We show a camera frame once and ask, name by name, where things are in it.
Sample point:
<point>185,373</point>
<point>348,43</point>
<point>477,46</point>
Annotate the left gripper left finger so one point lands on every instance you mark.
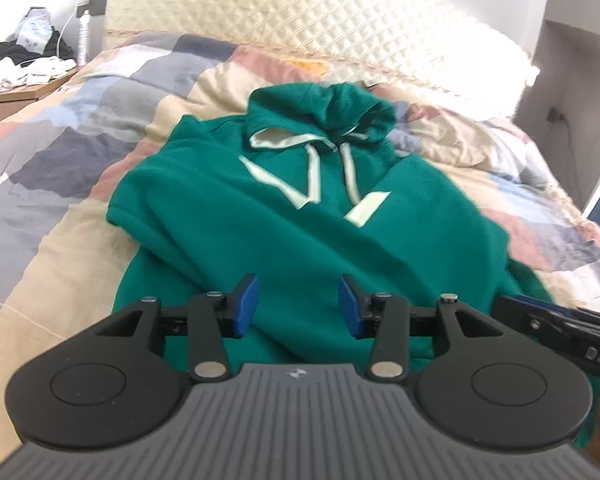
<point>126,375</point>

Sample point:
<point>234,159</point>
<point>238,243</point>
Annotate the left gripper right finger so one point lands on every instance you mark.
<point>475,379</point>

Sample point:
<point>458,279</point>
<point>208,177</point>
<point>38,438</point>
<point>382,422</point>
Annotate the green hooded sweatshirt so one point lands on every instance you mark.
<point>303,187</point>

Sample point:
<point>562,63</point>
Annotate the patchwork quilt bedspread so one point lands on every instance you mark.
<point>61,262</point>

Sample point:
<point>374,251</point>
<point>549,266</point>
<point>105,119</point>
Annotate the wooden bedside table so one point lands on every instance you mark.
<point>12,101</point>

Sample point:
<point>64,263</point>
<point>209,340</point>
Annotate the clutter pile on nightstand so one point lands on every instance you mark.
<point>35,53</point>

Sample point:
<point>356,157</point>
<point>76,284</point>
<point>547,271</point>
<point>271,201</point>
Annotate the white spray bottle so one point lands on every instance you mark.
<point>83,38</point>

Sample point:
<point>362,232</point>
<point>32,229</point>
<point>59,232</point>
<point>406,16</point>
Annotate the orange yellow pillow corner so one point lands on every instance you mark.
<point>316,68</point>

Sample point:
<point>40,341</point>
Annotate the wall power socket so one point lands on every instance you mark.
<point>554,116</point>

